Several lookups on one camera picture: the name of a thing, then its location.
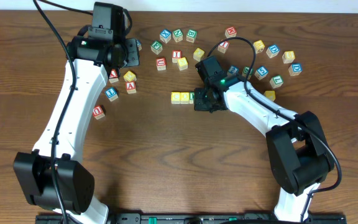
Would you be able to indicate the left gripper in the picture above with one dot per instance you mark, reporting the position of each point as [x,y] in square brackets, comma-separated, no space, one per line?
[132,52]

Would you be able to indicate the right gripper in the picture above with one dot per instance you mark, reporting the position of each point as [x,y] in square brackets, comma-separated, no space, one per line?
[202,99]

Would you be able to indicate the green R block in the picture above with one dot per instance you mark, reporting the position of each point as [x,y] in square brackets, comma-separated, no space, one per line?
[191,97]

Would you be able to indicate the yellow o block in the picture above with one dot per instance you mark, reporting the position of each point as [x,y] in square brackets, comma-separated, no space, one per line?
[184,98]
[198,54]

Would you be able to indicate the yellow C block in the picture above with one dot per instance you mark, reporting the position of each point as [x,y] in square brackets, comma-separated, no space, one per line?
[175,97]

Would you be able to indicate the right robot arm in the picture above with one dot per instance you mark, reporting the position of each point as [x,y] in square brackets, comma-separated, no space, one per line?
[300,158]

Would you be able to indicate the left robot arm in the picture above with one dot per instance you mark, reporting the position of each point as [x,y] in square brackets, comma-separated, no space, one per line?
[52,176]

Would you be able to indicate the blue P block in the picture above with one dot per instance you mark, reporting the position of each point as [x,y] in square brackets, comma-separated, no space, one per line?
[139,45]

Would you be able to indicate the yellow tilted block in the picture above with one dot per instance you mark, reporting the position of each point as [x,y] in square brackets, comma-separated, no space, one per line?
[130,76]

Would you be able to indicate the green F block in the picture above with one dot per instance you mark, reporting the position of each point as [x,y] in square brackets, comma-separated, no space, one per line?
[156,47]

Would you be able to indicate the red U block upper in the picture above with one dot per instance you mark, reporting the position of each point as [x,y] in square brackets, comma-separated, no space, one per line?
[161,64]

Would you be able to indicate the red u block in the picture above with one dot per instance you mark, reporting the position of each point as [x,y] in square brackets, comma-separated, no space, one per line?
[98,112]
[161,64]

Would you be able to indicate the red A block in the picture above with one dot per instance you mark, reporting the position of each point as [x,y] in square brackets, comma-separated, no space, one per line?
[131,87]

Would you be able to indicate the blue 2 block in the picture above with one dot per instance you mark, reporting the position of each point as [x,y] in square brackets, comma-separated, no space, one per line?
[233,70]

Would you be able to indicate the blue X block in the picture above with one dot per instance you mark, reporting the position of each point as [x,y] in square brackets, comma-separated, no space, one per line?
[165,36]

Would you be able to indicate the blue L block left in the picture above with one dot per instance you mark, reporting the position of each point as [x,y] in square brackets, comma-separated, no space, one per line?
[111,94]

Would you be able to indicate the red I block left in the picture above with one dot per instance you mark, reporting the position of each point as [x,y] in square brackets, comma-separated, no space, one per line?
[176,54]

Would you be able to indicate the red i block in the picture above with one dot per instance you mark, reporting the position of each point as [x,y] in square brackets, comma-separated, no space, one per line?
[222,47]
[176,54]

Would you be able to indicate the yellow S block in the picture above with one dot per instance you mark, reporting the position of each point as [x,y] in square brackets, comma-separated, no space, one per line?
[182,63]

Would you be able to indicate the green Z block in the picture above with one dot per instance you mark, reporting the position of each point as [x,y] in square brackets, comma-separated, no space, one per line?
[247,72]

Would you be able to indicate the green N block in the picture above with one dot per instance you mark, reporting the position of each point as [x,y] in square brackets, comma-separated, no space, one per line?
[177,35]

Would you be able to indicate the red I block right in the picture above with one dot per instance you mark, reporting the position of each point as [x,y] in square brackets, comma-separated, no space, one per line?
[222,47]

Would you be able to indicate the blue 5 block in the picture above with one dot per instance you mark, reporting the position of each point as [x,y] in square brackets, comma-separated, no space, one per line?
[261,73]

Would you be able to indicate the yellow K block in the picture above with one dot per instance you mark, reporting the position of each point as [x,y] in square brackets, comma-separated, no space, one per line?
[270,95]

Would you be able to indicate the green B block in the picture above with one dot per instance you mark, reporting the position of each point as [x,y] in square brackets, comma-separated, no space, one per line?
[191,35]

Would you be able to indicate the red U block lower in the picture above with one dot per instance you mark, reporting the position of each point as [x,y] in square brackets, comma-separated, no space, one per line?
[98,112]

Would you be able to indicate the green 7 block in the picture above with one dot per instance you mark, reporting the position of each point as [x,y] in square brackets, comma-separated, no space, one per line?
[276,81]

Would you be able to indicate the red W block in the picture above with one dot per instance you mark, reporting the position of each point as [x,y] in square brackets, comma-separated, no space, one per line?
[230,32]

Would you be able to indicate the yellow ball picture block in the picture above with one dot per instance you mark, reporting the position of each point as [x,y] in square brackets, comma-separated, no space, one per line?
[258,46]

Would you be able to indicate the blue D block upper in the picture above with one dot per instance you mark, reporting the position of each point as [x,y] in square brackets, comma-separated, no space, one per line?
[272,51]

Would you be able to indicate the blue d block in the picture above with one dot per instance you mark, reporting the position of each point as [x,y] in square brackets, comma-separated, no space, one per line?
[272,51]
[295,69]

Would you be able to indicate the yellow 8 block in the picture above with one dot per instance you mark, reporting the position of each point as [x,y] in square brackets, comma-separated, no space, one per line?
[288,57]

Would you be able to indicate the blue D block lower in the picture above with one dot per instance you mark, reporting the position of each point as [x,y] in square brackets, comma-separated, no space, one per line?
[295,69]

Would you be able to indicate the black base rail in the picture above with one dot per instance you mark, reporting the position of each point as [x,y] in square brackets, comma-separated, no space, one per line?
[136,218]

